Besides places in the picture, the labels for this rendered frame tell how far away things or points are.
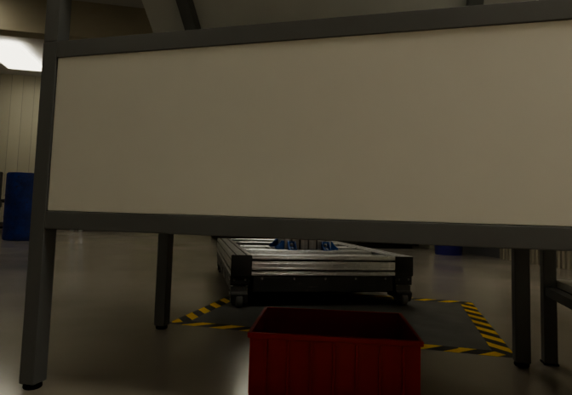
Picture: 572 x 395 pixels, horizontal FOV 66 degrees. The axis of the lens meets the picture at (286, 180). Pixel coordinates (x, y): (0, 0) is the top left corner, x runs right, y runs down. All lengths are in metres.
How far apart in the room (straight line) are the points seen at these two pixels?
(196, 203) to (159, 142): 0.16
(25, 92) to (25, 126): 0.66
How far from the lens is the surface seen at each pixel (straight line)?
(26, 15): 6.39
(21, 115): 9.89
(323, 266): 2.03
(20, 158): 9.77
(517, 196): 0.87
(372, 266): 2.11
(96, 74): 1.13
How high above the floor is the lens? 0.41
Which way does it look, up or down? 4 degrees up
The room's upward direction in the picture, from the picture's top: 2 degrees clockwise
